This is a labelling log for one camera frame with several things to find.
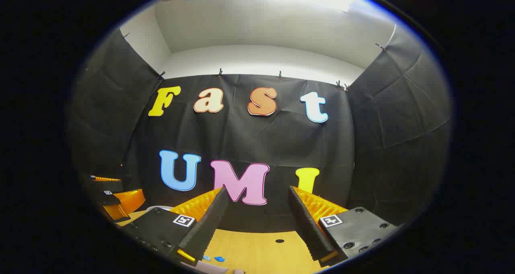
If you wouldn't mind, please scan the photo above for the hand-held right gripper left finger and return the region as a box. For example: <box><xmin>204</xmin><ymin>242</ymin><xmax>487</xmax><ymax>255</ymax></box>
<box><xmin>121</xmin><ymin>187</ymin><xmax>230</xmax><ymax>266</ymax></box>

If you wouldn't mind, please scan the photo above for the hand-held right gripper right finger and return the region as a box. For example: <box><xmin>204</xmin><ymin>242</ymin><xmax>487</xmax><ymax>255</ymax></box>
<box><xmin>288</xmin><ymin>185</ymin><xmax>403</xmax><ymax>267</ymax></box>

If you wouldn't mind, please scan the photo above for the wooden desktop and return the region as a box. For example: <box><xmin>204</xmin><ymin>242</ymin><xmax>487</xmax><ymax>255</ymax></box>
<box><xmin>117</xmin><ymin>210</ymin><xmax>322</xmax><ymax>274</ymax></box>

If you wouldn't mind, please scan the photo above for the row of small cloth clips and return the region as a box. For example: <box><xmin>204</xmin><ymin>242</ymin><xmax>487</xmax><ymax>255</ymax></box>
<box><xmin>121</xmin><ymin>33</ymin><xmax>387</xmax><ymax>91</ymax></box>

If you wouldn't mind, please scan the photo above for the black backdrop cloth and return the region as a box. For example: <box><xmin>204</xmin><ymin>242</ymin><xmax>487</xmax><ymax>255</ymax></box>
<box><xmin>68</xmin><ymin>25</ymin><xmax>453</xmax><ymax>234</ymax></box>

